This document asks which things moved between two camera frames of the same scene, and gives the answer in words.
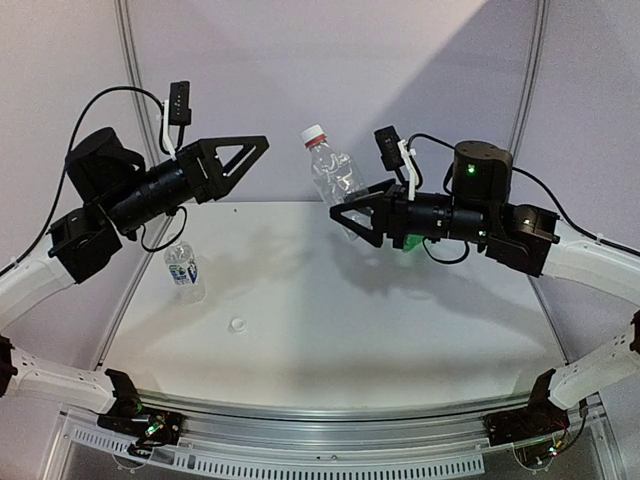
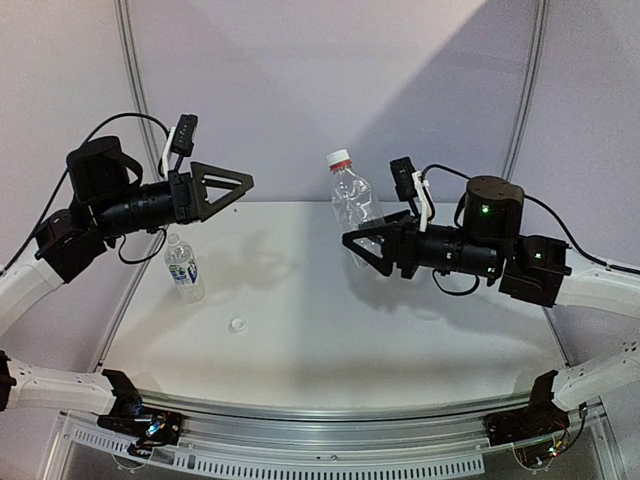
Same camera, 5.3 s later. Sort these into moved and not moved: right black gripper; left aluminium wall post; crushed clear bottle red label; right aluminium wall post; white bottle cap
Moved: right black gripper; crushed clear bottle red label
Not moved: right aluminium wall post; white bottle cap; left aluminium wall post
